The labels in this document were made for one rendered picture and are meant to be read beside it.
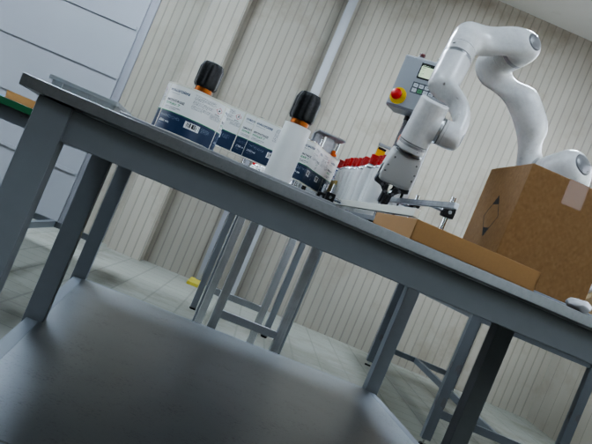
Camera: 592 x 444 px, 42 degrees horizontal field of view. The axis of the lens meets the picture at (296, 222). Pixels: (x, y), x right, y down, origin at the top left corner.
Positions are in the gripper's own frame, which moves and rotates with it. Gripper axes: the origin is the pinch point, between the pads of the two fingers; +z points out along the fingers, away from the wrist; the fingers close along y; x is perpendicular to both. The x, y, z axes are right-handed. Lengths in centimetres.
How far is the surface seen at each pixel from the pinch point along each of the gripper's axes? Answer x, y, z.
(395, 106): -54, -3, -17
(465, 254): 79, 2, -18
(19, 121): -113, 127, 63
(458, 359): -130, -108, 97
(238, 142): -44, 42, 14
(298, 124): -25.6, 28.6, -4.0
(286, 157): -21.9, 27.9, 6.1
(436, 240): 78, 8, -18
